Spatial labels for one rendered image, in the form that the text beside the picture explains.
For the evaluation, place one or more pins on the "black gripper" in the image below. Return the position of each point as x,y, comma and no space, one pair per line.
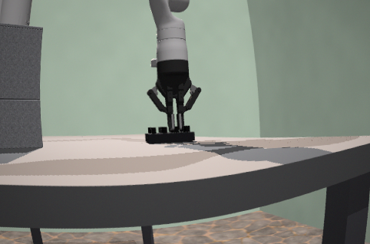
173,81

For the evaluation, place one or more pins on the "black knob box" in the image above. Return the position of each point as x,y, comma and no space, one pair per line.
164,138

